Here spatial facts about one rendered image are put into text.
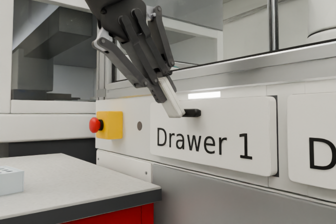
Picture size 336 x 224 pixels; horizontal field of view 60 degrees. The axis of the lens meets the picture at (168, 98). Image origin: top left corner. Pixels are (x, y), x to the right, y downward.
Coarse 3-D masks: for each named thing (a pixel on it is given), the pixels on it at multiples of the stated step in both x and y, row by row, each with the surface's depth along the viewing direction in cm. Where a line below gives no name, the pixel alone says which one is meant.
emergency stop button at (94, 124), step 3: (93, 117) 74; (90, 120) 74; (93, 120) 73; (96, 120) 73; (90, 123) 74; (93, 123) 73; (96, 123) 72; (99, 123) 74; (90, 126) 74; (93, 126) 72; (96, 126) 72; (99, 126) 74; (90, 129) 74; (93, 129) 73; (96, 129) 73; (93, 132) 73
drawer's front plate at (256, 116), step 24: (264, 96) 40; (168, 120) 57; (192, 120) 52; (216, 120) 47; (240, 120) 43; (264, 120) 40; (168, 144) 57; (216, 144) 47; (240, 144) 43; (264, 144) 40; (240, 168) 43; (264, 168) 40
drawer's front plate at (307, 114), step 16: (288, 96) 37; (304, 96) 36; (320, 96) 34; (288, 112) 37; (304, 112) 36; (320, 112) 34; (288, 128) 37; (304, 128) 35; (320, 128) 34; (288, 144) 37; (304, 144) 35; (320, 144) 34; (288, 160) 37; (304, 160) 35; (320, 160) 34; (304, 176) 35; (320, 176) 34
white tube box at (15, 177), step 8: (0, 168) 58; (8, 168) 58; (16, 168) 56; (0, 176) 51; (8, 176) 52; (16, 176) 53; (0, 184) 51; (8, 184) 52; (16, 184) 53; (0, 192) 51; (8, 192) 52
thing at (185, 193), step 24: (120, 168) 76; (144, 168) 67; (168, 168) 60; (168, 192) 59; (192, 192) 54; (216, 192) 49; (240, 192) 45; (264, 192) 42; (288, 192) 39; (168, 216) 59; (192, 216) 53; (216, 216) 49; (240, 216) 45; (264, 216) 41; (288, 216) 39; (312, 216) 36
